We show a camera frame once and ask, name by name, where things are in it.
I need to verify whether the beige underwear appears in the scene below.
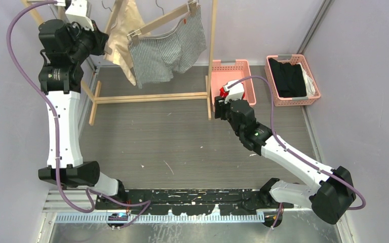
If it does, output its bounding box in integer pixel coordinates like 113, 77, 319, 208
105, 1, 144, 85

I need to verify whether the black folded garment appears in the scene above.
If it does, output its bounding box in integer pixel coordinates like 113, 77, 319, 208
268, 59, 307, 98

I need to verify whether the empty pink plastic basket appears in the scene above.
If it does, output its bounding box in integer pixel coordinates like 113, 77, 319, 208
211, 59, 256, 112

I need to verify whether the aluminium cable duct rail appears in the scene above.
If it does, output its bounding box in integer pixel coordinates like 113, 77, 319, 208
55, 212, 265, 224

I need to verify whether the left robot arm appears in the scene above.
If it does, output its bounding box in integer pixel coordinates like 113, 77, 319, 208
38, 19, 128, 209

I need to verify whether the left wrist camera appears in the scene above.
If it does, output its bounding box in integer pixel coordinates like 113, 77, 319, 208
54, 0, 95, 31

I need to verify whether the pink basket with clothes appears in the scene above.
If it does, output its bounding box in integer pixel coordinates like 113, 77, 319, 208
264, 54, 321, 106

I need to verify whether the wooden clothes rack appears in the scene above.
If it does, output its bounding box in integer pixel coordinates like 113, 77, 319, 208
31, 1, 218, 126

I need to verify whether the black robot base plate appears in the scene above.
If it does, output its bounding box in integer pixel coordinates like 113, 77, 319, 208
95, 188, 294, 216

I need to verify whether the wooden hanger for beige underwear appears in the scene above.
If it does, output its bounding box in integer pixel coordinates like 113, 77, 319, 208
104, 0, 128, 59

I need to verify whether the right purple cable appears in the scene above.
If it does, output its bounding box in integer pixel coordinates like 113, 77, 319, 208
226, 75, 367, 230

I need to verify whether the wooden hanger for striped underwear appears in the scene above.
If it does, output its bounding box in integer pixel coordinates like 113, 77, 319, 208
127, 1, 199, 43

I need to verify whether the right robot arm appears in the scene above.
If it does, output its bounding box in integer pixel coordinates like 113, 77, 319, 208
214, 96, 357, 225

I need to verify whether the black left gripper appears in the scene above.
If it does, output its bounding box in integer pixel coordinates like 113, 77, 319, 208
67, 19, 107, 65

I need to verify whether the white cloth in basket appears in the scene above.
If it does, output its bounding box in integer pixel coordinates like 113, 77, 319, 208
298, 63, 316, 97

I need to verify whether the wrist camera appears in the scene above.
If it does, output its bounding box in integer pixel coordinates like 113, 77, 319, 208
220, 79, 245, 104
54, 0, 95, 31

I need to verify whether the grey striped boxer underwear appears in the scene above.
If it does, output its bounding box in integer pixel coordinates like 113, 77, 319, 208
128, 8, 207, 89

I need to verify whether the red underwear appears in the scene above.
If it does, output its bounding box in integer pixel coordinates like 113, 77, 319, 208
220, 87, 245, 103

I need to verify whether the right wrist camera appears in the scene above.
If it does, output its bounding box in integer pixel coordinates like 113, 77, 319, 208
220, 79, 245, 104

